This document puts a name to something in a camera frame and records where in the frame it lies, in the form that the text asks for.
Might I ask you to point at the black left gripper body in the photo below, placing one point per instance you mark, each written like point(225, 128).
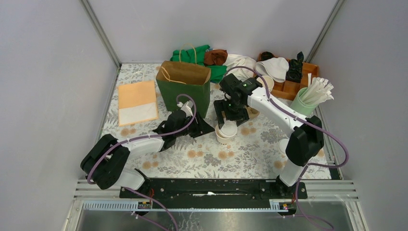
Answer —
point(184, 132)

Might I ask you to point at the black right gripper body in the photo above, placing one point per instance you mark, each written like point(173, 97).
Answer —
point(233, 111)

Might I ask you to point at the single white paper cup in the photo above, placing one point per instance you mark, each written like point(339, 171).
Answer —
point(220, 138)

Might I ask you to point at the green paper bag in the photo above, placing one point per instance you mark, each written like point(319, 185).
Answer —
point(175, 78)

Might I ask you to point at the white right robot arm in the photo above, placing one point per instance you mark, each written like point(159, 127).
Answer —
point(305, 137)

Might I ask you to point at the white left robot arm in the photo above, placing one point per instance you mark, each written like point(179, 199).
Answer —
point(105, 162)

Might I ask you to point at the stack of paper cups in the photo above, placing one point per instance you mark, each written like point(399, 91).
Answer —
point(269, 81)

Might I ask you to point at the white cloth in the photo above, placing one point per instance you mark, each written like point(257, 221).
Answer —
point(234, 60)

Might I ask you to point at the floral table mat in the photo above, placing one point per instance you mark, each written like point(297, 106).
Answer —
point(252, 153)

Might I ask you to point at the brown cloth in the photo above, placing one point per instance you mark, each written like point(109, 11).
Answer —
point(215, 57)

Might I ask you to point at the wooden compartment tray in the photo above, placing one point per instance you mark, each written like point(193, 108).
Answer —
point(287, 89)

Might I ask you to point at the white folded towel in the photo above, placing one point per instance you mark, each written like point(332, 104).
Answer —
point(275, 68)

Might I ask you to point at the green cloth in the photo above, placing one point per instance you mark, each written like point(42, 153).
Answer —
point(195, 55)

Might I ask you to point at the green straw holder cup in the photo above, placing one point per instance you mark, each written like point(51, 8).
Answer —
point(300, 107)

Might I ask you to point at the black crumpled bag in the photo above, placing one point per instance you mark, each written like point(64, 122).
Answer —
point(294, 73)

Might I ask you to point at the white paper straws bundle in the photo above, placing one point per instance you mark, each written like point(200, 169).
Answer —
point(317, 92)

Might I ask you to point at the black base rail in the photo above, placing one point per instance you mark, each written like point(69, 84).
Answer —
point(219, 193)

